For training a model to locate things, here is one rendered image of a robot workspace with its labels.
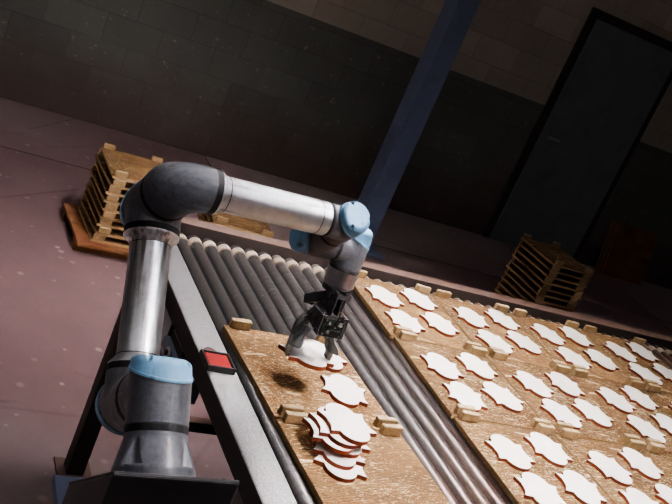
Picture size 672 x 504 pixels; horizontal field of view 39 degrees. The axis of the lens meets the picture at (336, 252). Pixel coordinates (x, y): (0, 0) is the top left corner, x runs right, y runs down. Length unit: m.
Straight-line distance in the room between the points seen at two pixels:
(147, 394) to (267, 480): 0.40
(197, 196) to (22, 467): 1.69
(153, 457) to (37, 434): 1.87
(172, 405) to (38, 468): 1.70
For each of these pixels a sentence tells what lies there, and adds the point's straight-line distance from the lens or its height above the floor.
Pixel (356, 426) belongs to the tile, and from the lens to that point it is 2.19.
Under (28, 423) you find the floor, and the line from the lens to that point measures 3.62.
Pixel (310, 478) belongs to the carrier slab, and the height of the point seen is 0.94.
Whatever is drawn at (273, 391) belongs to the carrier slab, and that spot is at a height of 0.94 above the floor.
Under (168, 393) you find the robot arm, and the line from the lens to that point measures 1.76.
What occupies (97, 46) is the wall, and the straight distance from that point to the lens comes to 7.03.
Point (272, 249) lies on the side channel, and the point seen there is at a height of 0.93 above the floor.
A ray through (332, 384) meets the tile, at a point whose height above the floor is 0.95.
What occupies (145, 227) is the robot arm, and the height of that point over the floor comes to 1.29.
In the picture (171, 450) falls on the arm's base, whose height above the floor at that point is 1.06.
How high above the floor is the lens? 1.99
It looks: 18 degrees down
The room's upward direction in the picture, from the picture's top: 24 degrees clockwise
